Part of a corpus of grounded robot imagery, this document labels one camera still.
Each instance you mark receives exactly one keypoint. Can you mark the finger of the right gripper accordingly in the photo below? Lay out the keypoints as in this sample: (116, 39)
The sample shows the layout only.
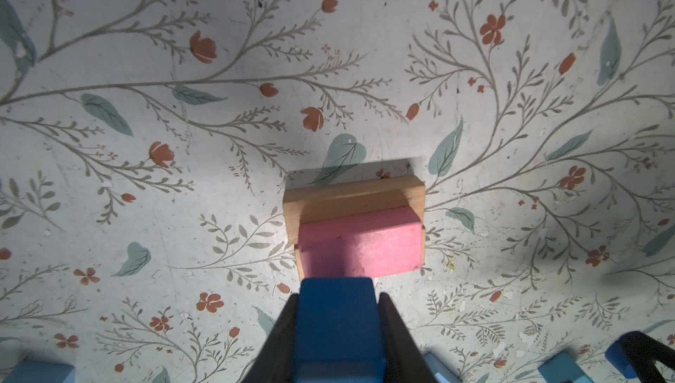
(643, 352)

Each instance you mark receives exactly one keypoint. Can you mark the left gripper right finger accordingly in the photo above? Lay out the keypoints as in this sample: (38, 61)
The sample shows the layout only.
(404, 361)

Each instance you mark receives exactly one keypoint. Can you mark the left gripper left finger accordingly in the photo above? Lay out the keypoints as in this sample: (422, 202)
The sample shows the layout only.
(274, 363)

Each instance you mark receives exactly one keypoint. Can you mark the dark blue cube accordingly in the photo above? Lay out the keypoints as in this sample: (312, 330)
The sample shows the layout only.
(338, 334)

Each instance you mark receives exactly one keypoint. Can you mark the natural wood block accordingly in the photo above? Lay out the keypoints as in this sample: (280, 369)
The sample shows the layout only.
(323, 203)
(359, 262)

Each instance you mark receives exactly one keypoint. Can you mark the pink rectangular block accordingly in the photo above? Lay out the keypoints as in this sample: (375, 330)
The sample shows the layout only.
(393, 227)

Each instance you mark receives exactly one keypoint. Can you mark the dark blue cylinder block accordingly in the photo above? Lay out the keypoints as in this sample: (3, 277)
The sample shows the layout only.
(616, 357)

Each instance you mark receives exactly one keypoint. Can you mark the light blue rectangular block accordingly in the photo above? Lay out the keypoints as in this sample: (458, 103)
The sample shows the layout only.
(440, 371)

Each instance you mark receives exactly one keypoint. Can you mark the light blue cube block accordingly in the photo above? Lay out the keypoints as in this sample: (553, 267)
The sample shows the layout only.
(32, 371)

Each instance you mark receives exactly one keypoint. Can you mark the teal letter cube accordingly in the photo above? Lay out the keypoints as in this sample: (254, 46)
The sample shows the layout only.
(559, 369)

